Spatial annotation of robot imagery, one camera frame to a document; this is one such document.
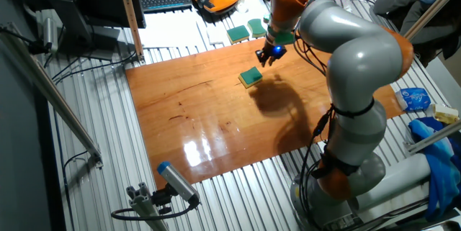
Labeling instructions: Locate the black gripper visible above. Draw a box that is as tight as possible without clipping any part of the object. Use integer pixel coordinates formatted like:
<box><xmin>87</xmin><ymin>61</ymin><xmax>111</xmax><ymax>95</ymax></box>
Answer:
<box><xmin>255</xmin><ymin>42</ymin><xmax>288</xmax><ymax>68</ymax></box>

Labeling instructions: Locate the green yellow rectangular sponge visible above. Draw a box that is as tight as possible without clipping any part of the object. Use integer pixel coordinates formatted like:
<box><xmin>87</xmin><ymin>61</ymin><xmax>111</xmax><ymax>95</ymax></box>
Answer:
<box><xmin>238</xmin><ymin>65</ymin><xmax>264</xmax><ymax>89</ymax></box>
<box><xmin>226</xmin><ymin>24</ymin><xmax>251</xmax><ymax>45</ymax></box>

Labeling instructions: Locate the green yellow curved sponge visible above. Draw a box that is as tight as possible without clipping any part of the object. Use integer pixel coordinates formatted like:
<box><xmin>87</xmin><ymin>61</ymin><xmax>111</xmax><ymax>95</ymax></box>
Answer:
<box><xmin>246</xmin><ymin>18</ymin><xmax>267</xmax><ymax>40</ymax></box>

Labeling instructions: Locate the white foam block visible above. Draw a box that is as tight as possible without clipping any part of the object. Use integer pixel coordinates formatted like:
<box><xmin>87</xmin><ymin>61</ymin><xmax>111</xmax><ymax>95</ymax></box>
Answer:
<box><xmin>207</xmin><ymin>25</ymin><xmax>226</xmax><ymax>45</ymax></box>

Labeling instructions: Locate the white paper sheet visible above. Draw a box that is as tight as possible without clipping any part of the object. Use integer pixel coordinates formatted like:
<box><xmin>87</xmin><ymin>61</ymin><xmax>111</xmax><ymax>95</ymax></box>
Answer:
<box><xmin>138</xmin><ymin>7</ymin><xmax>208</xmax><ymax>48</ymax></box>

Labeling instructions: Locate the blue wipes packet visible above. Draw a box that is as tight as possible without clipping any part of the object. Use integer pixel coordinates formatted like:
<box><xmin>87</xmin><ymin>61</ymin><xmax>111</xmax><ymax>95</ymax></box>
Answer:
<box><xmin>395</xmin><ymin>87</ymin><xmax>432</xmax><ymax>112</ymax></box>

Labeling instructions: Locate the seated person with mask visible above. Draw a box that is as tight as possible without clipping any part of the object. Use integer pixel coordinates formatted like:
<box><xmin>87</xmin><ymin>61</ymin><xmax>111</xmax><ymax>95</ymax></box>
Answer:
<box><xmin>372</xmin><ymin>0</ymin><xmax>461</xmax><ymax>68</ymax></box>

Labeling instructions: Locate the black monitor with stand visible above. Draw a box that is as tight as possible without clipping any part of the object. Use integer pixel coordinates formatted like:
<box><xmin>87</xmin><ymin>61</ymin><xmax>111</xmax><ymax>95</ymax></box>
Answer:
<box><xmin>46</xmin><ymin>0</ymin><xmax>147</xmax><ymax>61</ymax></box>

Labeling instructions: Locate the white cylinder roll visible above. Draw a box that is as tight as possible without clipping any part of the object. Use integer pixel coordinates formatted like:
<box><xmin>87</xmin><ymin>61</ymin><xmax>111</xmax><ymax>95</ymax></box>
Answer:
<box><xmin>354</xmin><ymin>153</ymin><xmax>433</xmax><ymax>212</ymax></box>

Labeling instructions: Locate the yellow white packet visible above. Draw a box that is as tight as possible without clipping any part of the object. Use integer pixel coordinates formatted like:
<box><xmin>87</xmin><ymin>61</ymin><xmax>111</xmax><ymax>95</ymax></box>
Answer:
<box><xmin>431</xmin><ymin>104</ymin><xmax>460</xmax><ymax>125</ymax></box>

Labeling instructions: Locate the blue cloth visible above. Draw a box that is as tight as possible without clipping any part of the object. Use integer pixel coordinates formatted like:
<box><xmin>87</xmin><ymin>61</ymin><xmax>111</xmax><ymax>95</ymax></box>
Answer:
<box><xmin>408</xmin><ymin>117</ymin><xmax>461</xmax><ymax>221</ymax></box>

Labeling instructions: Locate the silver cylindrical device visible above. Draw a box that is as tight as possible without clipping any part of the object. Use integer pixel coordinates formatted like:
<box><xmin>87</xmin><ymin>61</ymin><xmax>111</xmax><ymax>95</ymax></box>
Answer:
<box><xmin>42</xmin><ymin>17</ymin><xmax>59</xmax><ymax>54</ymax></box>

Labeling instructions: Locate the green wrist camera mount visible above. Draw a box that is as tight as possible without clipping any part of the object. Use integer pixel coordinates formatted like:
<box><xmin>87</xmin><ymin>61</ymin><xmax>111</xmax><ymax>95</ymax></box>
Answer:
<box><xmin>266</xmin><ymin>25</ymin><xmax>296</xmax><ymax>47</ymax></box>

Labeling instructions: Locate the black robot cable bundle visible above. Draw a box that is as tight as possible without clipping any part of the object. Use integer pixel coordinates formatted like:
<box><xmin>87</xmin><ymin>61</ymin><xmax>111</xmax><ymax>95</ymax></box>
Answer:
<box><xmin>293</xmin><ymin>31</ymin><xmax>338</xmax><ymax>230</ymax></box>

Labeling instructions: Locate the wooden frame post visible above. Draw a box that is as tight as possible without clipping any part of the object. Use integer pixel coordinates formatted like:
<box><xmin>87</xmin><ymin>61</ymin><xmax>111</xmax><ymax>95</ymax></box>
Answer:
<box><xmin>115</xmin><ymin>0</ymin><xmax>146</xmax><ymax>63</ymax></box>

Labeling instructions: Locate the grey camera with blue end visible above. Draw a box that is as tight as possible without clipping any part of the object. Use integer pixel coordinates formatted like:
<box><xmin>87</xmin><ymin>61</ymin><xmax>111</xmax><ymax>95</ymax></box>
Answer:
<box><xmin>156</xmin><ymin>161</ymin><xmax>201</xmax><ymax>205</ymax></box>

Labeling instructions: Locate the slanted aluminium frame bar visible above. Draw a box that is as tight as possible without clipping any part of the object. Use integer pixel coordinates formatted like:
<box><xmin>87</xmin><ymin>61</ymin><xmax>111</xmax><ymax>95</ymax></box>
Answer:
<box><xmin>403</xmin><ymin>0</ymin><xmax>461</xmax><ymax>41</ymax></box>

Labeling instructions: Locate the short aluminium frame bar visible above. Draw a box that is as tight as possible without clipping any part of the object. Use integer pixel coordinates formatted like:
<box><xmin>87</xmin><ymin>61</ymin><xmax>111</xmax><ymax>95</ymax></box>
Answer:
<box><xmin>405</xmin><ymin>121</ymin><xmax>461</xmax><ymax>154</ymax></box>

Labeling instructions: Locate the aluminium camera stand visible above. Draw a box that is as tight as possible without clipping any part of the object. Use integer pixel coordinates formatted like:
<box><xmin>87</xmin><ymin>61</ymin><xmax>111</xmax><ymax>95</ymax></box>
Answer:
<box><xmin>125</xmin><ymin>182</ymin><xmax>170</xmax><ymax>231</ymax></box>

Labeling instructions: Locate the black camera cable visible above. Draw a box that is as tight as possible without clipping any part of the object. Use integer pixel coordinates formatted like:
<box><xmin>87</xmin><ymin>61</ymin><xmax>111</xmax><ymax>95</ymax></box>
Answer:
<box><xmin>110</xmin><ymin>198</ymin><xmax>199</xmax><ymax>222</ymax></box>

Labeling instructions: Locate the long aluminium frame bar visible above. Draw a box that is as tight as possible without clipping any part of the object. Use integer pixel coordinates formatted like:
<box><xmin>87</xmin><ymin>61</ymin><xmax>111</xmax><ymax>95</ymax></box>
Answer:
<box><xmin>0</xmin><ymin>22</ymin><xmax>104</xmax><ymax>169</ymax></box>

